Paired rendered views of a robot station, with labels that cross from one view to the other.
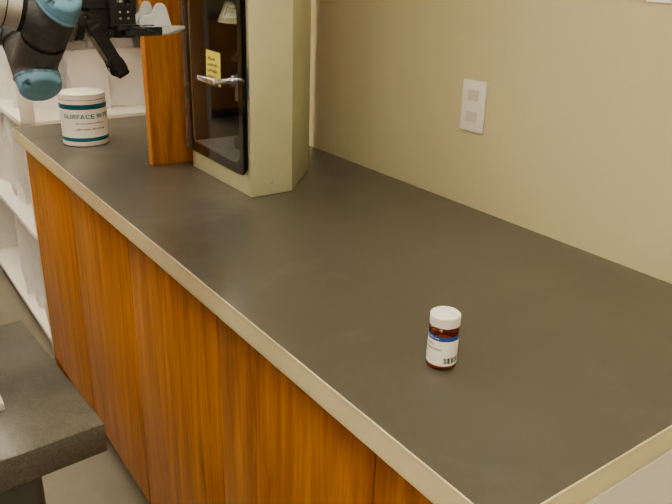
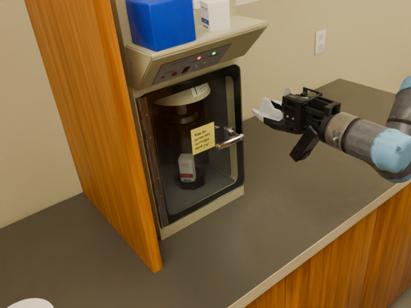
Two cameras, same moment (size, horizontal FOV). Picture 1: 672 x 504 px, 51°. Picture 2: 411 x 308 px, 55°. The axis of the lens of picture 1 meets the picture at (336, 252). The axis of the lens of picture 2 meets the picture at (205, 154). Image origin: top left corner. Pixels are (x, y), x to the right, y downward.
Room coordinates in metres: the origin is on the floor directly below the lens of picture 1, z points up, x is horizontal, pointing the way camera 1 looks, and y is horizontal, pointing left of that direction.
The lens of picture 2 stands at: (1.63, 1.23, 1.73)
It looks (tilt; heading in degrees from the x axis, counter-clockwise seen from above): 31 degrees down; 272
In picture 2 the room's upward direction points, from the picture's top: 6 degrees counter-clockwise
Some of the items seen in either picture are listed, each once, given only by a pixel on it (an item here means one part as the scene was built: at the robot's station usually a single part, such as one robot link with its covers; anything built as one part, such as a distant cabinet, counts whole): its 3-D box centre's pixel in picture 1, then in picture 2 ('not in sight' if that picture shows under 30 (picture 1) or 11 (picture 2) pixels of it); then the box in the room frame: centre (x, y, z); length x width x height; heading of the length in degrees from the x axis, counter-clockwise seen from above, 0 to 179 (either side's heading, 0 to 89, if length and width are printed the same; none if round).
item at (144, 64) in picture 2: not in sight; (201, 54); (1.64, 0.34, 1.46); 0.32 x 0.12 x 0.10; 36
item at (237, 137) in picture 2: (214, 79); (227, 139); (1.60, 0.28, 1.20); 0.10 x 0.05 x 0.03; 35
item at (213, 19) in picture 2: not in sight; (214, 14); (1.61, 0.31, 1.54); 0.05 x 0.05 x 0.06; 20
